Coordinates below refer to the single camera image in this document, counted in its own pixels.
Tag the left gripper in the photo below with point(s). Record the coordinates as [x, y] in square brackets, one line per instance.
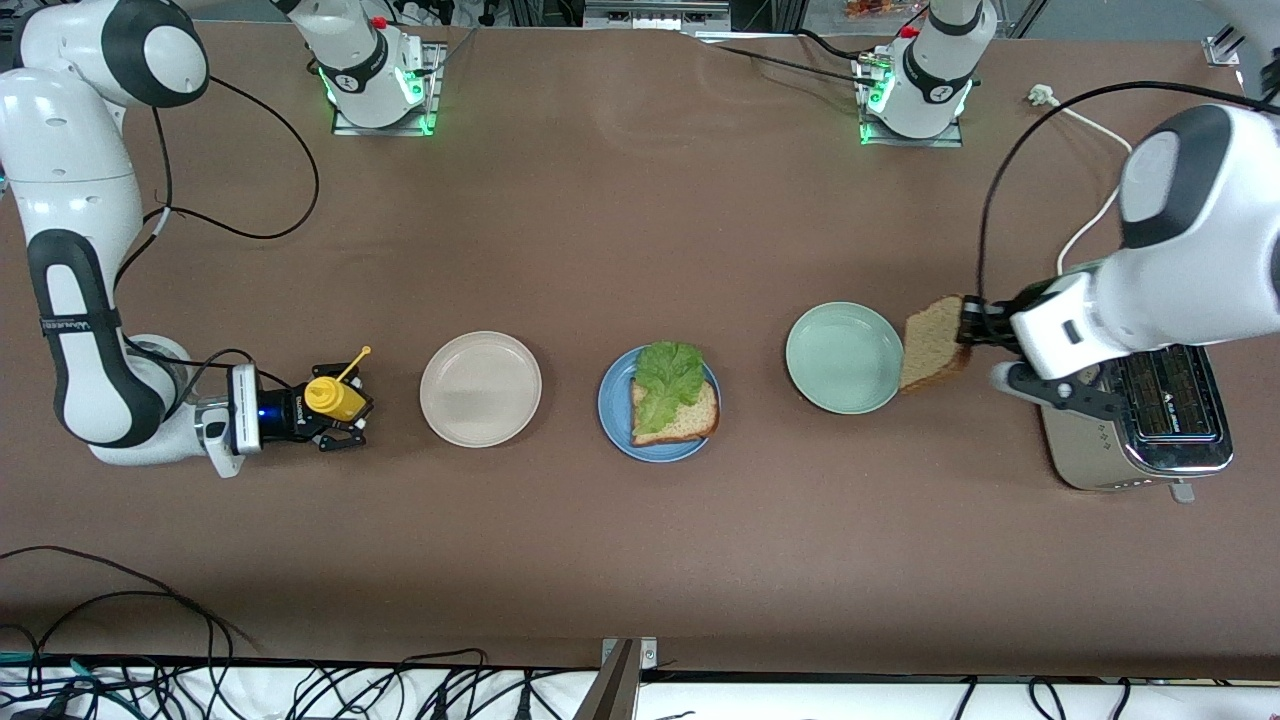
[990, 323]

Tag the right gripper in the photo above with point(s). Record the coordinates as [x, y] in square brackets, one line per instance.
[284, 412]

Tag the yellow mustard squeeze bottle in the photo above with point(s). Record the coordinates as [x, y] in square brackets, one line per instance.
[335, 398]

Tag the brown bread slice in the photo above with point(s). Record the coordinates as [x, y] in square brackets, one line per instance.
[695, 420]
[930, 345]

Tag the green lettuce leaf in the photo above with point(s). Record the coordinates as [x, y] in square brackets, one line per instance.
[665, 385]

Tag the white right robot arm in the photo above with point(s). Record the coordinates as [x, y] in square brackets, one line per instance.
[80, 250]

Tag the beige plate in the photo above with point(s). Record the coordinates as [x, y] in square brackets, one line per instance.
[480, 390]

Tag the pale green plate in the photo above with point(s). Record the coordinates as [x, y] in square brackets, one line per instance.
[845, 358]

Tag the blue plate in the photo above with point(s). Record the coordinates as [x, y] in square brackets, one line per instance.
[612, 410]

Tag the beige chrome two-slot toaster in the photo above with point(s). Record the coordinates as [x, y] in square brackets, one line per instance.
[1150, 440]

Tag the orange background item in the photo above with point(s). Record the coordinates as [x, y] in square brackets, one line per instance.
[870, 8]

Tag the aluminium corner extrusion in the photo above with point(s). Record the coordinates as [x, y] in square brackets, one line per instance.
[1222, 50]

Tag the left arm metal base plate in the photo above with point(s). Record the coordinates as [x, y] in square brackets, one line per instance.
[900, 143]

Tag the metal table edge bracket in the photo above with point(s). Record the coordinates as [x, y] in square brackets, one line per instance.
[625, 655]

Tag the aluminium frame profile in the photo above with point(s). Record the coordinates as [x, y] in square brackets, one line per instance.
[650, 15]

